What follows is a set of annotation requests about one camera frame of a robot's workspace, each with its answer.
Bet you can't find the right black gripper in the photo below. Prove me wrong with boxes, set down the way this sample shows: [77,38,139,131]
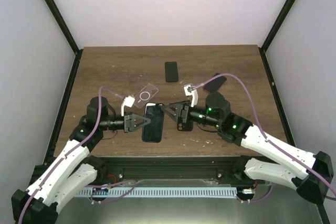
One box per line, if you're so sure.
[162,101,221,128]

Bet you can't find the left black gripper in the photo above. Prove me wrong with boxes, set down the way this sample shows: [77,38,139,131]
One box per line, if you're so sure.
[100,112,151,134]

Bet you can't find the black phone case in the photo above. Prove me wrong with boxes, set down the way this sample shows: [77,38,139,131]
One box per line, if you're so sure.
[176,121,193,132]
[142,103,165,143]

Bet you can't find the pink phone black screen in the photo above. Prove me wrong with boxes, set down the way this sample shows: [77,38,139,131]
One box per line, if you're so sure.
[203,76,227,94]

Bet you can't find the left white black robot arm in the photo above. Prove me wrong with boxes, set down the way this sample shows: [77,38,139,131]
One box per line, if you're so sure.
[11,97,151,223]

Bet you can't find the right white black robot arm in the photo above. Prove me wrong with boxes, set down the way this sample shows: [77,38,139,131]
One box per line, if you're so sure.
[160,92,334,205]

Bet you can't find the clear magsafe phone case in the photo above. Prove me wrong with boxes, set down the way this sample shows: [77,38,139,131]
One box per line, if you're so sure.
[134,83,159,109]

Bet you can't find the black phone far centre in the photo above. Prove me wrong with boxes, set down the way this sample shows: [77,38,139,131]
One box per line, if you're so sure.
[165,61,179,82]

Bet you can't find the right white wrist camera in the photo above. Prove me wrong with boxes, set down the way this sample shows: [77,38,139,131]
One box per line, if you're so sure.
[183,83,198,107]

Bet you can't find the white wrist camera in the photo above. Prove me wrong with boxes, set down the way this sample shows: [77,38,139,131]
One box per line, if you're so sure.
[183,83,198,107]
[120,95,135,116]

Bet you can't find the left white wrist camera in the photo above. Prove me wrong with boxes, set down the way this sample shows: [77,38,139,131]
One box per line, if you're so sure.
[120,95,135,116]

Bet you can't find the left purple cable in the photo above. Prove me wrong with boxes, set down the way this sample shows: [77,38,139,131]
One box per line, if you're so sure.
[17,86,137,224]

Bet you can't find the purple cable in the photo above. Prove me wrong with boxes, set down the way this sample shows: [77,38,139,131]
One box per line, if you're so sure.
[17,86,137,224]
[194,73,336,205]

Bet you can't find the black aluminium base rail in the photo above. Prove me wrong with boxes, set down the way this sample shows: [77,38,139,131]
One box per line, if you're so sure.
[86,156,251,185]

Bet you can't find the light blue slotted cable duct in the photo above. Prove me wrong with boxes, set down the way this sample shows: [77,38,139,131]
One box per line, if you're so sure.
[75,187,237,198]

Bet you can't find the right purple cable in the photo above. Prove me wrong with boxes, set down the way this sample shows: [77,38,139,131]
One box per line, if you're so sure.
[194,73,336,205]

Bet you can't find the right black frame post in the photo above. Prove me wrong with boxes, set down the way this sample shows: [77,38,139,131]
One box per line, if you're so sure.
[261,0,314,51]

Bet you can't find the black frame post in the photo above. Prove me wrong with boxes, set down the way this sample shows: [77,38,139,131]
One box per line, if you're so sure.
[28,0,80,55]
[261,0,314,51]

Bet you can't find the left black frame post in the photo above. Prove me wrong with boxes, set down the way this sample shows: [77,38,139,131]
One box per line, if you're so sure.
[28,0,80,55]

